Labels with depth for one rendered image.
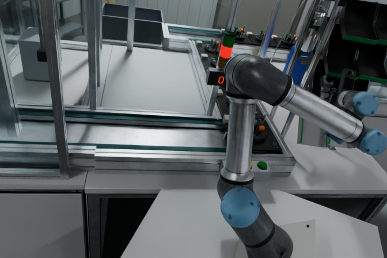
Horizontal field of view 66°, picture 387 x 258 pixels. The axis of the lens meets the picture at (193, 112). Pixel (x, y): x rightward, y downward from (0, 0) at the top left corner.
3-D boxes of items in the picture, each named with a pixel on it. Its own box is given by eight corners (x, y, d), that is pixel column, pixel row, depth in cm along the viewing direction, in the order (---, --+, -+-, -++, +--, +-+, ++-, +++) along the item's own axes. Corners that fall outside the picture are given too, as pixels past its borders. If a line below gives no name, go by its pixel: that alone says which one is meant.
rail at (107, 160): (289, 176, 143) (297, 159, 137) (94, 173, 125) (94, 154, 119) (284, 167, 148) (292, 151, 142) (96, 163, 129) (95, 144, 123)
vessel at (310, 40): (316, 53, 212) (340, -1, 190) (298, 52, 209) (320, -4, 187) (307, 46, 223) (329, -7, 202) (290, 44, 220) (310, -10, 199)
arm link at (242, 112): (222, 221, 99) (234, 54, 86) (214, 197, 114) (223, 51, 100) (257, 220, 101) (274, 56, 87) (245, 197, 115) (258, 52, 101)
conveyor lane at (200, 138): (275, 166, 147) (281, 151, 142) (96, 163, 130) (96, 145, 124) (257, 130, 170) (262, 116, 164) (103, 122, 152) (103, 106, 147)
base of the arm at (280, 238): (295, 265, 88) (280, 242, 85) (250, 277, 93) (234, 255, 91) (290, 226, 101) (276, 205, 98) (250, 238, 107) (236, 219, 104)
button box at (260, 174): (268, 181, 132) (272, 171, 129) (222, 181, 128) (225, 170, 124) (262, 170, 138) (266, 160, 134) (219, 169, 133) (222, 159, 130)
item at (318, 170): (398, 193, 151) (401, 190, 149) (84, 193, 119) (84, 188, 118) (288, 65, 264) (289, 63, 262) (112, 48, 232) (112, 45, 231)
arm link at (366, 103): (349, 108, 97) (367, 87, 95) (336, 105, 107) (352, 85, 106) (369, 122, 97) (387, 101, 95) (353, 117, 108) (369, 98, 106)
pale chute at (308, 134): (322, 147, 145) (327, 147, 141) (296, 143, 144) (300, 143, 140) (326, 92, 150) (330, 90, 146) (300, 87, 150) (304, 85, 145)
